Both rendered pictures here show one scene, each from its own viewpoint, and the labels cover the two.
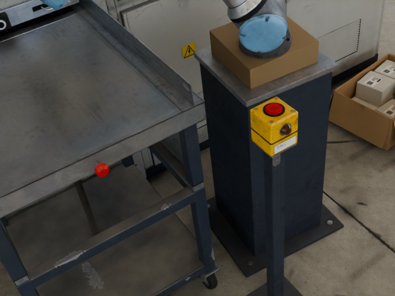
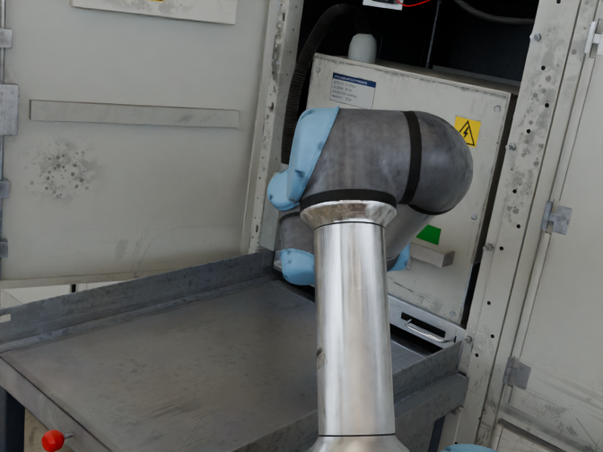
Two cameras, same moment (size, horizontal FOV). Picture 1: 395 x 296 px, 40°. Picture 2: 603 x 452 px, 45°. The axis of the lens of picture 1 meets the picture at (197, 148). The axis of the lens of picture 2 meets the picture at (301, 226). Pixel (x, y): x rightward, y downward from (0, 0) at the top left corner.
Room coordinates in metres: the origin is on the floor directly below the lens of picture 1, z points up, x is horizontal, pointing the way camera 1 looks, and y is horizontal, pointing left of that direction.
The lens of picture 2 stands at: (0.85, -0.78, 1.51)
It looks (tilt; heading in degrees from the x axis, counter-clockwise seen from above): 17 degrees down; 67
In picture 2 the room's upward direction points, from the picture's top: 8 degrees clockwise
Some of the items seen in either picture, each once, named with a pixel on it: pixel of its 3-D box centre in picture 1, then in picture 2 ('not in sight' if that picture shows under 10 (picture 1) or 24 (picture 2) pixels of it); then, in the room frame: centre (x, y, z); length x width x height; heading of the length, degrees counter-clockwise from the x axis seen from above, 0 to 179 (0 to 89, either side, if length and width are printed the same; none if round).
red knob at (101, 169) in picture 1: (100, 167); (58, 438); (0.93, 0.23, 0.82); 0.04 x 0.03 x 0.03; 27
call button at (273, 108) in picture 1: (273, 110); not in sight; (0.95, -0.18, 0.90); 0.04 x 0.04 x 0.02
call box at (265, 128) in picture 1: (274, 126); not in sight; (0.95, -0.18, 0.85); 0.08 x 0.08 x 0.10; 27
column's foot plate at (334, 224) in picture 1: (267, 215); not in sight; (1.40, -0.24, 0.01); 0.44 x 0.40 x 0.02; 112
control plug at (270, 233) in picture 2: not in sight; (283, 210); (1.43, 0.72, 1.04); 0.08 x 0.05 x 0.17; 27
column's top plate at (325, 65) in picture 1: (263, 60); not in sight; (1.40, -0.24, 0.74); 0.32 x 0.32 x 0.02; 22
